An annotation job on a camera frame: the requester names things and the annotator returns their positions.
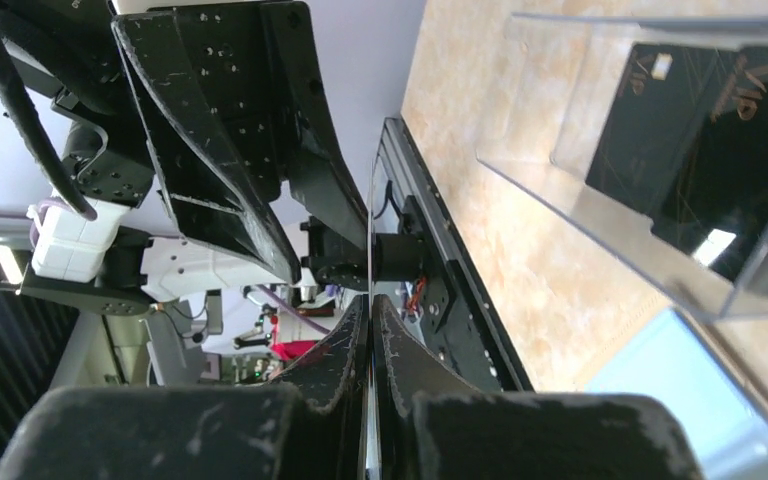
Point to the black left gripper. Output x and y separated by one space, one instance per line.
233 104

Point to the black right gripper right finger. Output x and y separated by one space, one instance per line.
436 425

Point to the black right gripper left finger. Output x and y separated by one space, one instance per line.
304 424

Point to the beige leather card holder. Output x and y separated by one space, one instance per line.
713 378

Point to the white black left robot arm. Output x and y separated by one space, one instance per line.
104 239

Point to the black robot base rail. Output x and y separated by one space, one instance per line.
446 305

